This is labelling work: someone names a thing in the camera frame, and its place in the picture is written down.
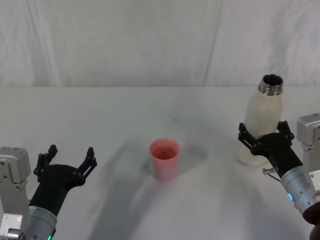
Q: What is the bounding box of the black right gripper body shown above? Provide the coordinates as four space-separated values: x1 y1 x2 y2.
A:
252 132 304 180

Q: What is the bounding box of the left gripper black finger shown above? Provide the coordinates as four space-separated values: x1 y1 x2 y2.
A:
33 144 59 176
72 146 98 187

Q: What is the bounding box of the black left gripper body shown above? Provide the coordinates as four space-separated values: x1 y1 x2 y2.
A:
29 163 85 217

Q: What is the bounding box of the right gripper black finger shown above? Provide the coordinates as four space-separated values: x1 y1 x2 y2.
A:
275 120 296 147
237 121 259 154

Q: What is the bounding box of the cream vacuum bottle steel neck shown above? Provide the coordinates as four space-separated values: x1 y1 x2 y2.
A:
236 73 285 167

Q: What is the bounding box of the white table cloth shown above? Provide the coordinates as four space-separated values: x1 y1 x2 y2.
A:
0 85 320 240

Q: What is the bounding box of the pink cup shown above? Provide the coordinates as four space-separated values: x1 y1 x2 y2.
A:
149 137 181 182

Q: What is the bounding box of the white draped curtain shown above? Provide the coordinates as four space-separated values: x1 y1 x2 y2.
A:
0 0 320 88

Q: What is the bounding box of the thin dark cable silver plug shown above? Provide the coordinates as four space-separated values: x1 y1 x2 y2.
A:
261 167 282 184

